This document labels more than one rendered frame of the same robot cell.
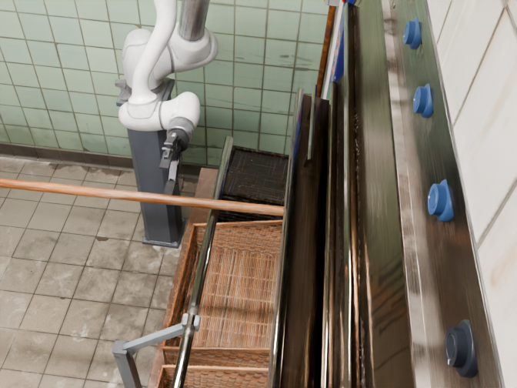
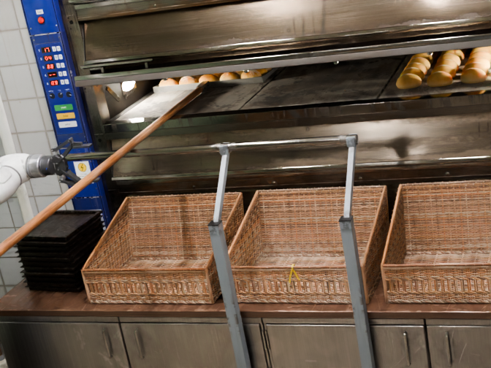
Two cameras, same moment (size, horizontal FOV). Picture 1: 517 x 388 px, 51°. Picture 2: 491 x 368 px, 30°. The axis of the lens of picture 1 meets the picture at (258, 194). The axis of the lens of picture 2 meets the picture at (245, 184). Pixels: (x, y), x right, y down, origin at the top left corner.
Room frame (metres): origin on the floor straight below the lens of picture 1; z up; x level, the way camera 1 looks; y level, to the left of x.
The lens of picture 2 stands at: (-0.45, 3.18, 2.13)
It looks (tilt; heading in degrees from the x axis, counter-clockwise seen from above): 19 degrees down; 290
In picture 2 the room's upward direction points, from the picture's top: 11 degrees counter-clockwise
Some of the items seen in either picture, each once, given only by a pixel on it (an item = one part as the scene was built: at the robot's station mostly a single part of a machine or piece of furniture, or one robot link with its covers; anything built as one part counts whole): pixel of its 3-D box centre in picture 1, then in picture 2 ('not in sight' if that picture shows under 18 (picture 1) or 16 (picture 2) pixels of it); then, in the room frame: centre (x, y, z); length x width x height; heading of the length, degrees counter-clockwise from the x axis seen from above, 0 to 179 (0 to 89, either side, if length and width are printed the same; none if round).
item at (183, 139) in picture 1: (175, 146); (55, 165); (1.32, 0.29, 1.19); 0.09 x 0.07 x 0.08; 178
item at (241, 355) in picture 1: (241, 289); (166, 246); (1.06, 0.04, 0.72); 0.56 x 0.49 x 0.28; 177
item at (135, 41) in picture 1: (144, 57); not in sight; (1.85, 0.51, 1.17); 0.18 x 0.16 x 0.22; 118
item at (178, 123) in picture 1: (180, 132); (39, 166); (1.39, 0.29, 1.19); 0.09 x 0.06 x 0.09; 88
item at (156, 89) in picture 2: not in sight; (219, 74); (1.03, -0.88, 1.20); 0.55 x 0.36 x 0.03; 178
